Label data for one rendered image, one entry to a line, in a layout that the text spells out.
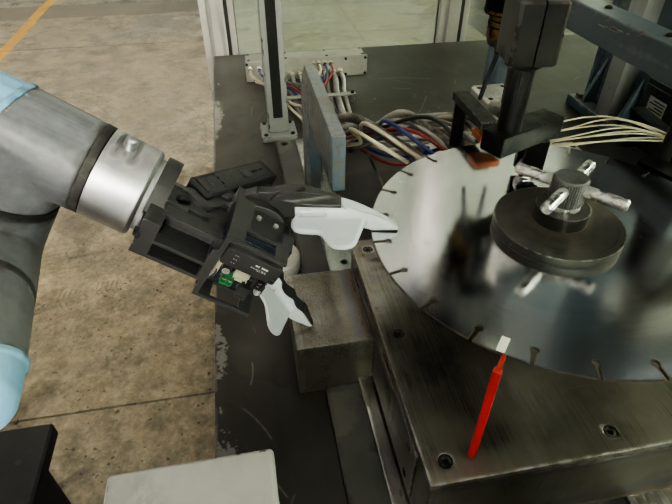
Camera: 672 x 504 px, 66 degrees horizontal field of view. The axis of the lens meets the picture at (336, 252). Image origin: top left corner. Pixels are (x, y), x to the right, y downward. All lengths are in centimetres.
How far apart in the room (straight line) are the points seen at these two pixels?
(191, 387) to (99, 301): 52
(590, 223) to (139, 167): 38
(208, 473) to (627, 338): 30
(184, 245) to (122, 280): 155
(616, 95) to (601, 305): 80
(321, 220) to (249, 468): 20
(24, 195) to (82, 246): 175
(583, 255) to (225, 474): 32
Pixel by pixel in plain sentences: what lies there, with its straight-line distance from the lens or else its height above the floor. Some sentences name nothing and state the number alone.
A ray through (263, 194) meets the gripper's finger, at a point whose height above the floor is 98.
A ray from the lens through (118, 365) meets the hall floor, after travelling 170.
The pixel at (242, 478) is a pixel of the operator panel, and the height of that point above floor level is 90.
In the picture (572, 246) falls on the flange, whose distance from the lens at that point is 47.
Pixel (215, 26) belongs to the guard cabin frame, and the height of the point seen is 82.
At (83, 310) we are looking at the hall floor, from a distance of 191.
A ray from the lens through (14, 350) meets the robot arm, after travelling 39.
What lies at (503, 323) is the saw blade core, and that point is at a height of 95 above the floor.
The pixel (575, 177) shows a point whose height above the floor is 100.
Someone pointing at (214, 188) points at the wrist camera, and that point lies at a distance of 47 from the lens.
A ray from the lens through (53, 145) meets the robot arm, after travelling 43.
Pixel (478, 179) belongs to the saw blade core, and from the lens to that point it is 56.
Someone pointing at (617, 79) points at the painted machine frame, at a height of 85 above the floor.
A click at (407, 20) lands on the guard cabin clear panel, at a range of 165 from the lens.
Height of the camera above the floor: 123
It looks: 39 degrees down
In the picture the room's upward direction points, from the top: straight up
